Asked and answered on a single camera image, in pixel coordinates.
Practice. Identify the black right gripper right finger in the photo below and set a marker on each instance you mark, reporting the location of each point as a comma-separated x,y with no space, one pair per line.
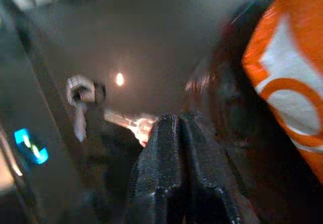
204,168

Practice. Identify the orange and white bag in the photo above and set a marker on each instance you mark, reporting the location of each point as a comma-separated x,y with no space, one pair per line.
287,72

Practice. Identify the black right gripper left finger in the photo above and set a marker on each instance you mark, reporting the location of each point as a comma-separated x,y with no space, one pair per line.
159,163

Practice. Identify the blue glowing light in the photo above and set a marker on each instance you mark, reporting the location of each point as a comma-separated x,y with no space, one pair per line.
30,146

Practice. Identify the silver key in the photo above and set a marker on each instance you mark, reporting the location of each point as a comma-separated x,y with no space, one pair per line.
80,100

